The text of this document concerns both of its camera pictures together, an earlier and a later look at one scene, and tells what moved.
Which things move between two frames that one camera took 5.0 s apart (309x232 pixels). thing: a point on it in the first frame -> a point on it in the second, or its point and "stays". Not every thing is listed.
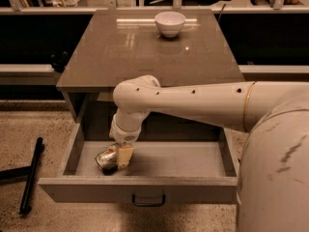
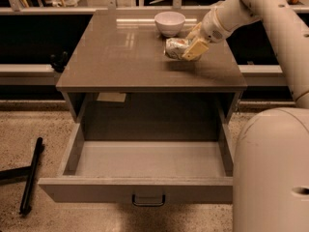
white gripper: (125, 134) -> (210, 29)
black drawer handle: (149, 204) stays
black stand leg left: (22, 171) stays
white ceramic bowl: (170, 23) stays
